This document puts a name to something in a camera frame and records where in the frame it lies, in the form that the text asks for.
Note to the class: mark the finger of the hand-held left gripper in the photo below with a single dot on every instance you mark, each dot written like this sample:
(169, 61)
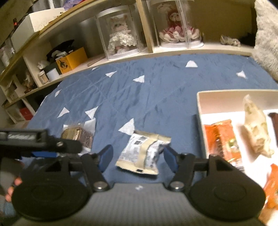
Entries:
(65, 145)

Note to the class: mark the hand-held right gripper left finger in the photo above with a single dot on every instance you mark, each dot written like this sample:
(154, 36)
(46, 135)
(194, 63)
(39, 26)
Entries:
(105, 157)

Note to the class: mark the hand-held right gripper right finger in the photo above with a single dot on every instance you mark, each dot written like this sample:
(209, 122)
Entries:
(170, 158)

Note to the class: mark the clear packet of brown biscuits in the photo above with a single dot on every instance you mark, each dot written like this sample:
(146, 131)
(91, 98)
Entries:
(75, 134)

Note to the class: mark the silver beige snack packet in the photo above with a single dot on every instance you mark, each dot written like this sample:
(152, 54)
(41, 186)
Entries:
(139, 152)

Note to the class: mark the orange snack packet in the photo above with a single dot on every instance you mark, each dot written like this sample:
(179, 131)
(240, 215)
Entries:
(224, 141)
(271, 189)

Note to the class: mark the white cardboard box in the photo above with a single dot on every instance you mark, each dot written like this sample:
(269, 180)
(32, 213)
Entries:
(217, 118)

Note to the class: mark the cream snack packet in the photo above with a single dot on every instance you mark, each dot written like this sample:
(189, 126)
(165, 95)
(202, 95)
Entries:
(256, 130)

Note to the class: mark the person's left hand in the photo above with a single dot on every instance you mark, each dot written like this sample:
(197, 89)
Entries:
(12, 189)

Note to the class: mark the red box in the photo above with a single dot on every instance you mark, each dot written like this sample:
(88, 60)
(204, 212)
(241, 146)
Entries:
(26, 113)

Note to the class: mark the blue triangle-print blanket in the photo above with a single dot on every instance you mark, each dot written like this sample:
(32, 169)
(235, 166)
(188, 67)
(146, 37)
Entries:
(152, 97)

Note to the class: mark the small glass jar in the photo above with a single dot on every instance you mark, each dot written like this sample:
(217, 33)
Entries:
(43, 78)

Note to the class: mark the white round jar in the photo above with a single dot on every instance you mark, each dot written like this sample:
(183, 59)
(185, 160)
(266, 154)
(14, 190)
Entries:
(52, 74)

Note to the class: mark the yellow box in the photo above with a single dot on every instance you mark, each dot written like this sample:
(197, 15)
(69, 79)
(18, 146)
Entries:
(72, 60)

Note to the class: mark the black item on shelf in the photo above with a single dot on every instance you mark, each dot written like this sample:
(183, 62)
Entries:
(60, 49)

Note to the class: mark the white storage box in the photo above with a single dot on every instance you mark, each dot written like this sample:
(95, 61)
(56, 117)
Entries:
(37, 24)

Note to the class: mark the white-dress doll in clear dome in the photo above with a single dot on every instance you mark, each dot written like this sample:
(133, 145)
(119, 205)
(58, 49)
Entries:
(121, 37)

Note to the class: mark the red-dress doll in clear dome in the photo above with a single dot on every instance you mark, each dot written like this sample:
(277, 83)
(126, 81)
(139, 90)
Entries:
(176, 28)

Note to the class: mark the beige crumpled item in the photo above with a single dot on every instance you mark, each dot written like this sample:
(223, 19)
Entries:
(230, 40)

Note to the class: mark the wooden headboard shelf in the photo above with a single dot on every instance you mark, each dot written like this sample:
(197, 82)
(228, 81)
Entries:
(143, 19)

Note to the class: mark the fluffy white blanket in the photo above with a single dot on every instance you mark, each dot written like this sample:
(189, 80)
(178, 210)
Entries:
(267, 39)

